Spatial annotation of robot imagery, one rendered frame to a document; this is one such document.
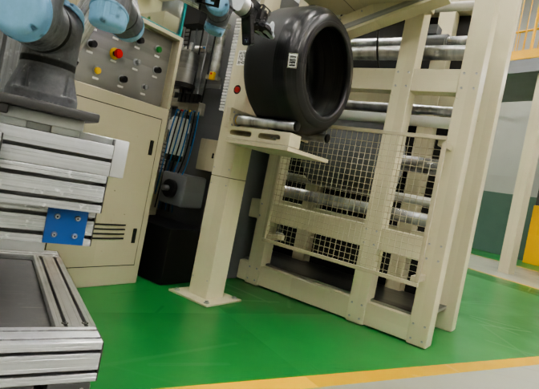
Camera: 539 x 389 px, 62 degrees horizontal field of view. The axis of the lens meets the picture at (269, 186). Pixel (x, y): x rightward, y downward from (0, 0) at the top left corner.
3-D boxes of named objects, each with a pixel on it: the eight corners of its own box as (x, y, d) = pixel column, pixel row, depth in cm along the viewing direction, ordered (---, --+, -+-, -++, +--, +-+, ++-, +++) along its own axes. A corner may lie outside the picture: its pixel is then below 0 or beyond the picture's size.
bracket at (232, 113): (223, 127, 212) (227, 106, 212) (271, 142, 244) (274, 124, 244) (228, 127, 210) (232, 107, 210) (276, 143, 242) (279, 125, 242)
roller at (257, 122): (236, 113, 214) (241, 118, 218) (232, 121, 213) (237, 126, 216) (297, 119, 194) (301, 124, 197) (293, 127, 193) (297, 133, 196)
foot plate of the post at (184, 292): (168, 290, 228) (168, 286, 228) (204, 286, 250) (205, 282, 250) (205, 307, 213) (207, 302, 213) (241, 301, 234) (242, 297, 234)
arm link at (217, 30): (200, 22, 156) (212, -7, 156) (202, 32, 167) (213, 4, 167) (222, 31, 156) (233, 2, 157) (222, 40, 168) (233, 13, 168)
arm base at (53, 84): (3, 93, 93) (12, 45, 93) (2, 96, 106) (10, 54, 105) (80, 111, 101) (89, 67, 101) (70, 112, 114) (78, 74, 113)
